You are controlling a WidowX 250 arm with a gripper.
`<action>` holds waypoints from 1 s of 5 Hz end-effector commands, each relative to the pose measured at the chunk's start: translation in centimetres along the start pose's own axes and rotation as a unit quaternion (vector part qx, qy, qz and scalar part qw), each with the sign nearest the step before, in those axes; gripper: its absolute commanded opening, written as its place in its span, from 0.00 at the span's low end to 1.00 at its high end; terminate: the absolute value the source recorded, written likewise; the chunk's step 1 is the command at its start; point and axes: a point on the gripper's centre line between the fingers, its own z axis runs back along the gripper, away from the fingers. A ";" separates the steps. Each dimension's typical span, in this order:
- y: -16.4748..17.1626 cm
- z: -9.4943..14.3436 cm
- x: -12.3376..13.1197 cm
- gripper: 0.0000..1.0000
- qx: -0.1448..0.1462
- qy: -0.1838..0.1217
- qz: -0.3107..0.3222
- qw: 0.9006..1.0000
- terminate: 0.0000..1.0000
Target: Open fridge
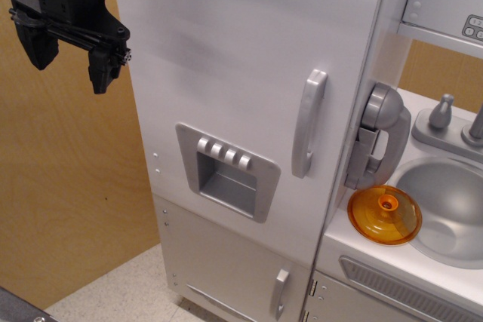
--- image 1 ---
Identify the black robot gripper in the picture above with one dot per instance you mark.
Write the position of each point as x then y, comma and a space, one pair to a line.
87, 24

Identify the white toy fridge door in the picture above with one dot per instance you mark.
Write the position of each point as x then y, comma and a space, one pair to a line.
236, 69

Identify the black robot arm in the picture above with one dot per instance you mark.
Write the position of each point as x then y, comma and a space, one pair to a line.
86, 24

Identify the grey ice dispenser panel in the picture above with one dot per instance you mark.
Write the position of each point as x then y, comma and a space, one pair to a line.
227, 174

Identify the dark object bottom left corner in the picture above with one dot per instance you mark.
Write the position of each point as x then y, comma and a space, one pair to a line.
15, 309

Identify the white lower freezer door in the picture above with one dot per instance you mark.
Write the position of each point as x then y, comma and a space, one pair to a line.
223, 272

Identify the grey toy telephone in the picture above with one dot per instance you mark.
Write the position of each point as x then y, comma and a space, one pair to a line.
381, 139

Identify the orange transparent pot lid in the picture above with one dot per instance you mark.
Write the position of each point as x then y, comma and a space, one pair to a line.
385, 215

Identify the white toy microwave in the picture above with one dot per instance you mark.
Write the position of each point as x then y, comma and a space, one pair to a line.
452, 24

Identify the grey toy faucet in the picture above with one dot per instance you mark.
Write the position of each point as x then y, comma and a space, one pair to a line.
437, 127

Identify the white toy kitchen counter unit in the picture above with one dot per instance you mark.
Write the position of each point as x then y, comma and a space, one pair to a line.
355, 279

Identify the silver toy sink basin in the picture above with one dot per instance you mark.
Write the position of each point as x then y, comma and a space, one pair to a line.
449, 195

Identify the grey fridge door handle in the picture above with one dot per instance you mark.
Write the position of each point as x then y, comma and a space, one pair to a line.
310, 101

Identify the grey lower door handle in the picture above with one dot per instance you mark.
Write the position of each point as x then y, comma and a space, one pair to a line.
278, 303

